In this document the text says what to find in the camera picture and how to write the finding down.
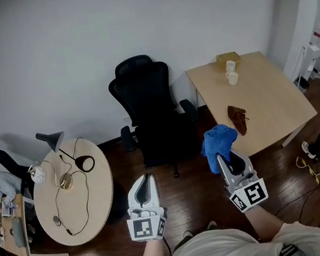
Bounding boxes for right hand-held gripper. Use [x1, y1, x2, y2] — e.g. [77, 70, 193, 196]
[215, 144, 271, 216]

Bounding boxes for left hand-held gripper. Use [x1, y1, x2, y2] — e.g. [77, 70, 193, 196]
[121, 171, 171, 244]

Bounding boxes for blue cloth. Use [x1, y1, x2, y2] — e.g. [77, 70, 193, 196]
[197, 121, 244, 177]

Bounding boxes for black office chair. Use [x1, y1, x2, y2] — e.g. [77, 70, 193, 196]
[105, 47, 208, 186]

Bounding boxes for person's right forearm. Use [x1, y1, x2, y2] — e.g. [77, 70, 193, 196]
[243, 200, 289, 245]

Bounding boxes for round wooden table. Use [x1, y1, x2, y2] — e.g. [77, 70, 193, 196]
[25, 132, 122, 252]

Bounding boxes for person's shoes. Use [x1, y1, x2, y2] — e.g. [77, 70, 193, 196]
[180, 219, 220, 241]

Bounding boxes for square wooden table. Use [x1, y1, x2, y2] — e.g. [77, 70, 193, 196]
[183, 43, 320, 165]

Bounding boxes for person's white shirt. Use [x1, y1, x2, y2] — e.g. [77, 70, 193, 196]
[162, 214, 320, 256]

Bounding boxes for white mug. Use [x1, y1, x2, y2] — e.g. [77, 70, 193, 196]
[225, 70, 241, 87]
[225, 59, 238, 74]

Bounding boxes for gold lamp with white globe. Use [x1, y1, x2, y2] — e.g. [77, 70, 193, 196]
[25, 155, 76, 196]

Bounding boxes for black desk lamp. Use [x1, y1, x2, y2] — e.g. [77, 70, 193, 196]
[35, 125, 97, 180]

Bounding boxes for wooden box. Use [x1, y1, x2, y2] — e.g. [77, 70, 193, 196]
[215, 50, 242, 67]

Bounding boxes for white shelf with bottles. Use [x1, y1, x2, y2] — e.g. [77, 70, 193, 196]
[286, 21, 320, 92]

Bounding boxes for cluttered wooden desk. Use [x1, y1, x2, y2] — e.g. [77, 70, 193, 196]
[0, 189, 33, 256]

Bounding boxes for black lamp cable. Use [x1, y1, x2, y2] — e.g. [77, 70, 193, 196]
[46, 136, 97, 238]

